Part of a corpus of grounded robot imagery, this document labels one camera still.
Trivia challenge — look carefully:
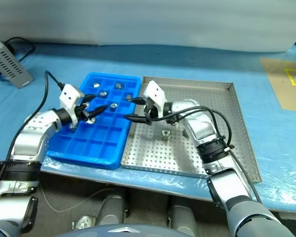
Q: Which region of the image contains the grey-blue robot torso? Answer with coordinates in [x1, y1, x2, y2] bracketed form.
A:
[55, 223, 188, 237]

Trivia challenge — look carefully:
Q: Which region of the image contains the black power box cable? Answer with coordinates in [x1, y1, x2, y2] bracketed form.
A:
[3, 37, 36, 62]

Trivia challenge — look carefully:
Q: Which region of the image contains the grey vented power box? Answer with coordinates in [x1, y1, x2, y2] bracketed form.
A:
[0, 38, 34, 89]

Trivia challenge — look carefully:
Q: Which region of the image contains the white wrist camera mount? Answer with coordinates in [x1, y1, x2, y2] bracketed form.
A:
[142, 80, 167, 117]
[58, 83, 85, 133]

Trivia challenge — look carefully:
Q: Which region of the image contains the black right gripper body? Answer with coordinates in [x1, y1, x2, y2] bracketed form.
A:
[143, 97, 157, 123]

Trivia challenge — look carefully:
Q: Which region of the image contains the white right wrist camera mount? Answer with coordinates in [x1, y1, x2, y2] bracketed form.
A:
[142, 80, 167, 117]

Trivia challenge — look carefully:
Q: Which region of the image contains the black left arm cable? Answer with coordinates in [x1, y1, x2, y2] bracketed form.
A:
[0, 70, 65, 198]

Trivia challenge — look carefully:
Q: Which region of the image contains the blue plastic compartment tray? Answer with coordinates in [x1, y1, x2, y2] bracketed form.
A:
[46, 72, 142, 170]

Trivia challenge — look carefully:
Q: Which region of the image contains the perforated steel tray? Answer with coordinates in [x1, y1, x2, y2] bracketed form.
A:
[120, 76, 262, 183]

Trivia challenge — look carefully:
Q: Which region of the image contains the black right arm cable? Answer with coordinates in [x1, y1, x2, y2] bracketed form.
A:
[145, 106, 263, 204]

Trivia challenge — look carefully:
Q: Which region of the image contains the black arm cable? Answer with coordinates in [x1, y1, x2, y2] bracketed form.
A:
[0, 70, 65, 198]
[145, 106, 263, 204]

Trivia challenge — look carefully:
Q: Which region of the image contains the brown cardboard sheet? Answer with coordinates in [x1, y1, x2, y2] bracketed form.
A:
[259, 57, 296, 112]

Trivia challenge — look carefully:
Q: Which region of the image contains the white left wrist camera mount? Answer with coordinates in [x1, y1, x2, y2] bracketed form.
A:
[58, 83, 85, 133]

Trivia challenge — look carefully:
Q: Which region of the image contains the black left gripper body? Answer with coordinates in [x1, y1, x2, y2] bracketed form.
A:
[74, 99, 90, 122]

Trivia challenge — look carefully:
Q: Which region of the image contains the thin white wire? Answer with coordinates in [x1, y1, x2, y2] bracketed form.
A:
[40, 187, 115, 213]

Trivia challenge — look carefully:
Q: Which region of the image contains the silver robot foot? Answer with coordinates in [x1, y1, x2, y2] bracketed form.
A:
[73, 214, 97, 232]

